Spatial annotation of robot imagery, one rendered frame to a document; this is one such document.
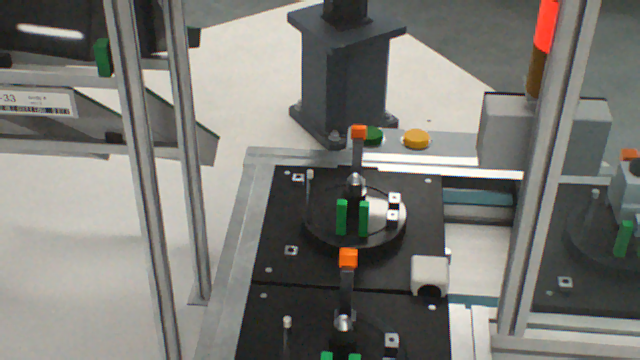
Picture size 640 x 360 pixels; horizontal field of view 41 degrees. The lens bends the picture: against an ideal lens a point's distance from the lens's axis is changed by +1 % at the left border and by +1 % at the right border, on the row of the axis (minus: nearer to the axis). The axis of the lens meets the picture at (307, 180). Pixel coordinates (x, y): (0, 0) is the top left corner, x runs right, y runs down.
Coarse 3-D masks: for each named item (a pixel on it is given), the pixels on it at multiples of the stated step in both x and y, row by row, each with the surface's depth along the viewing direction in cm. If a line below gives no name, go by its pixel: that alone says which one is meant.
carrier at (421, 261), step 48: (288, 192) 117; (336, 192) 113; (384, 192) 113; (432, 192) 117; (288, 240) 109; (336, 240) 106; (384, 240) 106; (432, 240) 109; (336, 288) 102; (384, 288) 102; (432, 288) 101
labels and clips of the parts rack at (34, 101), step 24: (96, 48) 73; (0, 96) 77; (24, 96) 77; (48, 96) 76; (72, 96) 76; (0, 144) 103; (24, 144) 102; (48, 144) 102; (72, 144) 102; (96, 144) 101; (120, 144) 101; (168, 144) 101
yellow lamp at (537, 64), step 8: (536, 48) 79; (536, 56) 79; (544, 56) 79; (536, 64) 80; (544, 64) 79; (528, 72) 82; (536, 72) 80; (528, 80) 82; (536, 80) 80; (528, 88) 82; (536, 88) 81; (536, 96) 81
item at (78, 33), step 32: (0, 0) 79; (32, 0) 78; (64, 0) 78; (96, 0) 78; (0, 32) 80; (32, 32) 79; (64, 32) 78; (96, 32) 79; (160, 32) 93; (192, 32) 102
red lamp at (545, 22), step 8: (544, 0) 77; (544, 8) 77; (552, 8) 76; (544, 16) 77; (552, 16) 76; (544, 24) 77; (552, 24) 76; (536, 32) 79; (544, 32) 78; (536, 40) 79; (544, 40) 78; (544, 48) 78
